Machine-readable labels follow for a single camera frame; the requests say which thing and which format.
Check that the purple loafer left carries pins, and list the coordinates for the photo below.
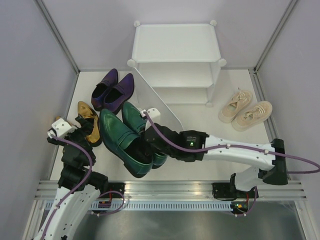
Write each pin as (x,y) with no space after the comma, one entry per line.
(103,87)

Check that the beige sneaker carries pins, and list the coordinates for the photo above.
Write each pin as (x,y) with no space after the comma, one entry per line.
(252,117)
(238,102)

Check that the white plastic shoe cabinet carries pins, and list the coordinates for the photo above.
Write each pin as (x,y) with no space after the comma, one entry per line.
(181,62)

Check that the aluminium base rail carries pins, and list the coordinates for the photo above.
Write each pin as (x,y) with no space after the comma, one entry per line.
(201,190)

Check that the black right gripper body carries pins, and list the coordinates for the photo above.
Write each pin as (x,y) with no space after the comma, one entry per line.
(171,153)

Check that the white slotted cable duct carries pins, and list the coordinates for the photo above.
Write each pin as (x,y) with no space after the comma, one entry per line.
(177,206)

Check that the purple loafer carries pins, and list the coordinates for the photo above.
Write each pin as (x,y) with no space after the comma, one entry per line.
(103,87)
(119,94)

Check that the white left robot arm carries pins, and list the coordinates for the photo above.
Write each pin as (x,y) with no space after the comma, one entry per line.
(78,187)

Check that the gold pointed shoe rear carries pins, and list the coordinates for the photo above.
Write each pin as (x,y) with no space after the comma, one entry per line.
(89,121)

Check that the beige sneaker rear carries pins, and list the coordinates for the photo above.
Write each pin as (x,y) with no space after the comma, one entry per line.
(238,102)

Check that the purple loafer right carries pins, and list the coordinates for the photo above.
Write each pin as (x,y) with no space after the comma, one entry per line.
(119,94)

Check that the white cabinet door panel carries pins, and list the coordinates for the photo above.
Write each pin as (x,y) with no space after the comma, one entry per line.
(147,98)

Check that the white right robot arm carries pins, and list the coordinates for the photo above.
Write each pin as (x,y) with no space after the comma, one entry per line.
(267,163)

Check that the green loafer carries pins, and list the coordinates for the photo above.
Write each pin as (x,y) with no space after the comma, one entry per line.
(131,118)
(137,156)

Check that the beige sneaker front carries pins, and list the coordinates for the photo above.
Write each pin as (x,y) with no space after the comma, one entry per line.
(252,117)

